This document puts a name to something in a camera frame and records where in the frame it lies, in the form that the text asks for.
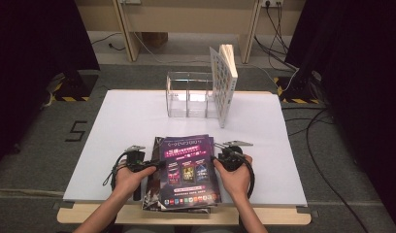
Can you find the person's right hand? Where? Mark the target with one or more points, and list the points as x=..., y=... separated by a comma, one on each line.
x=238, y=181

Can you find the black curtain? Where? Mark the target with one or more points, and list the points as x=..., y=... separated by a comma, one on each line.
x=31, y=64
x=364, y=81

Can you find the clear acrylic file holder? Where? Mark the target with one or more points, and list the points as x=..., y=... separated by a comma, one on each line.
x=176, y=106

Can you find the person's left hand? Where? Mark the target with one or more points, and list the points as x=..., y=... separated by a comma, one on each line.
x=128, y=183

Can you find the white picture-grid magazine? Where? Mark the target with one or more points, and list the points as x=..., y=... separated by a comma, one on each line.
x=222, y=90

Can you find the light wooden table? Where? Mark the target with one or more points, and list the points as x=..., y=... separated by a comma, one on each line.
x=277, y=216

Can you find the white wall socket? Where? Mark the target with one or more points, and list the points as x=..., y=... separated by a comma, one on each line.
x=272, y=3

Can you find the grey tape patch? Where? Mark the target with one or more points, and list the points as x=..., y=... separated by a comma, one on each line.
x=62, y=205
x=307, y=212

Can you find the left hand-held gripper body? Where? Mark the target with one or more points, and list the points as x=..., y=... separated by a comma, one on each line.
x=136, y=160

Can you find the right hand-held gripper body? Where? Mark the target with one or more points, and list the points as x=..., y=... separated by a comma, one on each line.
x=232, y=160

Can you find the beige wooden desk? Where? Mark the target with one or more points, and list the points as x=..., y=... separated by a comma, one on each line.
x=186, y=16

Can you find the white table board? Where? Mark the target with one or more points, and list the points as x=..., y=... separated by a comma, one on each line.
x=121, y=129

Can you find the black hazard-striped stand base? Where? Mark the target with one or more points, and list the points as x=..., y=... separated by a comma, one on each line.
x=76, y=87
x=299, y=90

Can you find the brown cardboard box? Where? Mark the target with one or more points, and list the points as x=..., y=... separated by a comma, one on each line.
x=155, y=39

